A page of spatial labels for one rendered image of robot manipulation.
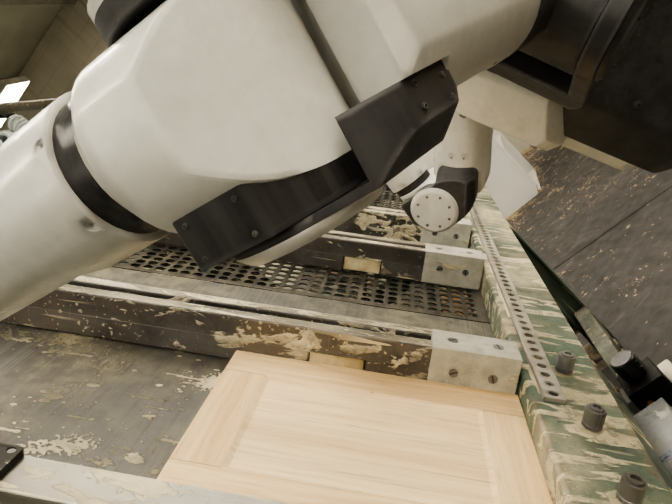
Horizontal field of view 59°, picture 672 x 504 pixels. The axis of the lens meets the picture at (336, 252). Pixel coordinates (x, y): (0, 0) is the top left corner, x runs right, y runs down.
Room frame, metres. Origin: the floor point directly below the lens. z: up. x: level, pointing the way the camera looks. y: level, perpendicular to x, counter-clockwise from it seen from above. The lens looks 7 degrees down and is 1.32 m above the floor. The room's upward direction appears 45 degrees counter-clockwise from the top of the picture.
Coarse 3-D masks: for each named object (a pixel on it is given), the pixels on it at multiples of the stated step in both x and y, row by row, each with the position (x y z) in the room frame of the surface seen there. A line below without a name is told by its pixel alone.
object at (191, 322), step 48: (96, 288) 0.94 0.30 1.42; (144, 288) 0.93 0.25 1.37; (96, 336) 0.91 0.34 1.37; (144, 336) 0.89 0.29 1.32; (192, 336) 0.88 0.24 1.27; (240, 336) 0.86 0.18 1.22; (288, 336) 0.84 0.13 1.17; (336, 336) 0.83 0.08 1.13; (384, 336) 0.82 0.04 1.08; (432, 336) 0.83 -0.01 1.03; (480, 336) 0.84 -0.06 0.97; (480, 384) 0.80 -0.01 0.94
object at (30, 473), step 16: (16, 464) 0.57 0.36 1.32; (32, 464) 0.57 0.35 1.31; (48, 464) 0.57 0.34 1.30; (64, 464) 0.57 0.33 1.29; (0, 480) 0.55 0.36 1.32; (16, 480) 0.55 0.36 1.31; (32, 480) 0.55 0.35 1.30; (48, 480) 0.55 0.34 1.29; (64, 480) 0.55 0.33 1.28; (80, 480) 0.55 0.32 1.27; (96, 480) 0.55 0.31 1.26; (112, 480) 0.56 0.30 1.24; (128, 480) 0.56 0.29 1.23; (144, 480) 0.56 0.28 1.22; (160, 480) 0.56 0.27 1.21; (0, 496) 0.54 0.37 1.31; (16, 496) 0.53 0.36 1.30; (32, 496) 0.53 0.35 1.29; (48, 496) 0.53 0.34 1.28; (64, 496) 0.53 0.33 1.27; (80, 496) 0.53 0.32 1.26; (96, 496) 0.53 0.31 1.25; (112, 496) 0.53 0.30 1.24; (128, 496) 0.54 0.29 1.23; (144, 496) 0.54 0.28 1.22; (160, 496) 0.54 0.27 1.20; (176, 496) 0.54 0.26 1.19; (192, 496) 0.54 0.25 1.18; (208, 496) 0.54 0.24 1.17; (224, 496) 0.54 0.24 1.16; (240, 496) 0.54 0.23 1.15
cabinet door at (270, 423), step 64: (256, 384) 0.78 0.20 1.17; (320, 384) 0.79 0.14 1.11; (384, 384) 0.79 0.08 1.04; (448, 384) 0.81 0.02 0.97; (192, 448) 0.64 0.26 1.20; (256, 448) 0.65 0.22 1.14; (320, 448) 0.65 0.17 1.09; (384, 448) 0.66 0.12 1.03; (448, 448) 0.67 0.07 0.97; (512, 448) 0.67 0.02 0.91
